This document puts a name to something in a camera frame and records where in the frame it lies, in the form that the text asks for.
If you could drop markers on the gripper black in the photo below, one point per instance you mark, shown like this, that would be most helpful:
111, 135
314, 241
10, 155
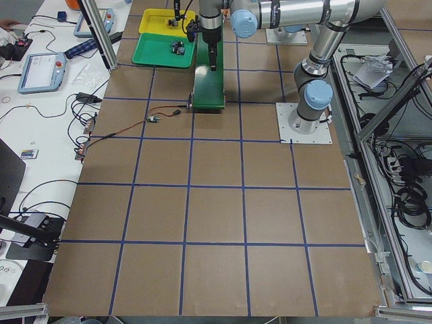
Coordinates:
211, 37

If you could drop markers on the green push button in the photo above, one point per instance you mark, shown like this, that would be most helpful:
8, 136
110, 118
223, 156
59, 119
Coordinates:
180, 51
176, 44

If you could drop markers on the green conveyor belt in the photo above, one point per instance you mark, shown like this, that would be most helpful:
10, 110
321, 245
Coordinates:
208, 91

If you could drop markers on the green plastic tray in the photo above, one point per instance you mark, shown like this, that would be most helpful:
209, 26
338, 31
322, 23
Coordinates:
155, 49

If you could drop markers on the yellow plastic tray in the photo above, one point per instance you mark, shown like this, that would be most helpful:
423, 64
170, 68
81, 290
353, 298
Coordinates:
156, 21

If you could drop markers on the small controller circuit board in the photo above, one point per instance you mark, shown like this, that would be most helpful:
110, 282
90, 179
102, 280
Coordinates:
153, 119

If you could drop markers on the clear plastic bag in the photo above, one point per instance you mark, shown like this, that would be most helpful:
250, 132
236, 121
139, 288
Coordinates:
90, 76

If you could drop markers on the black power adapter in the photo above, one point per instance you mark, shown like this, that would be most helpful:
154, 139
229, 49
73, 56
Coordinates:
87, 98

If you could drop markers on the teach pendant near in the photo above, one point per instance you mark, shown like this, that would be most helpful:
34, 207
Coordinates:
42, 72

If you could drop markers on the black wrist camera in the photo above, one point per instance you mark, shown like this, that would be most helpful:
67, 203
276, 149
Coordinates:
192, 29

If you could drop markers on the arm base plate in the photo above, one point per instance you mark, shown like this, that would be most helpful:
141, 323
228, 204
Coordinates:
294, 130
281, 37

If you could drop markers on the aluminium frame post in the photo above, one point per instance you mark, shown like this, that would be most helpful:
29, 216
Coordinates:
92, 16

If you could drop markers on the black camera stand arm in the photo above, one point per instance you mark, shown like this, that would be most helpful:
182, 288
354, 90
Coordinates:
37, 228

